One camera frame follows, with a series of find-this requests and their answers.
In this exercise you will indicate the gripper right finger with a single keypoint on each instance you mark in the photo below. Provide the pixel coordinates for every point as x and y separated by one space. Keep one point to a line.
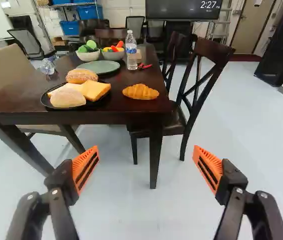
229 180

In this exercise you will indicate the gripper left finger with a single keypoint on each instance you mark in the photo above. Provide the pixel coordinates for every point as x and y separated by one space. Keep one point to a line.
63 180

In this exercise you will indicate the black plate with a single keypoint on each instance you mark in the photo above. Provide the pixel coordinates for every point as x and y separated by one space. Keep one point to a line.
46 102

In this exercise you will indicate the golden croissant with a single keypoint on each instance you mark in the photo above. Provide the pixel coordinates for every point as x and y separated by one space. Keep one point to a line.
140 91

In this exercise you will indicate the grey-green empty plate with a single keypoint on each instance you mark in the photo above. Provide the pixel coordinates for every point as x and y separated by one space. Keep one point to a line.
98 67

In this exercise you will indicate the pale round bread loaf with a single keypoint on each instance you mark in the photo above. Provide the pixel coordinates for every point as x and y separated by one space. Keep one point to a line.
67 98

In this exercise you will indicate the dark wooden table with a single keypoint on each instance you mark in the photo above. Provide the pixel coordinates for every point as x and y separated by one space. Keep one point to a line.
121 105

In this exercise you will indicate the yellow sliced toast bread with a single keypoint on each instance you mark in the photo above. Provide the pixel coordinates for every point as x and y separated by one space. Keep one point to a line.
95 90

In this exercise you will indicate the dark wooden cross-back chair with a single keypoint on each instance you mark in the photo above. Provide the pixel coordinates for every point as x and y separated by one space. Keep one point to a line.
193 87
173 50

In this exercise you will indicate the seeded bread roll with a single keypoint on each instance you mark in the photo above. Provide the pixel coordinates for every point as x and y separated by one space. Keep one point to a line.
81 75

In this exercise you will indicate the crumpled clear plastic bottle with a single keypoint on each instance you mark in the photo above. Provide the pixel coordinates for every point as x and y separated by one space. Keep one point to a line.
48 66

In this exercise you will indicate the beige upholstered chair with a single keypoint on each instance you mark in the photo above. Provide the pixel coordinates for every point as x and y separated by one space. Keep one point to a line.
3 67

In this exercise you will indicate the white bowl with green vegetables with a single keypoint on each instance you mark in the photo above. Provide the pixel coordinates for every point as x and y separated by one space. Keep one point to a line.
88 53

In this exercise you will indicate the white bowl with mixed vegetables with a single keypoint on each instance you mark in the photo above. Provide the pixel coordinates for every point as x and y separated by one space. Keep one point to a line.
113 53

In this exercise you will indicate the clear water bottle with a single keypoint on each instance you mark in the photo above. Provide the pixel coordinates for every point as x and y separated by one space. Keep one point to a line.
131 51

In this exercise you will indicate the black television screen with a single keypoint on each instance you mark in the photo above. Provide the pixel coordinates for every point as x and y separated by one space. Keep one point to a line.
182 9

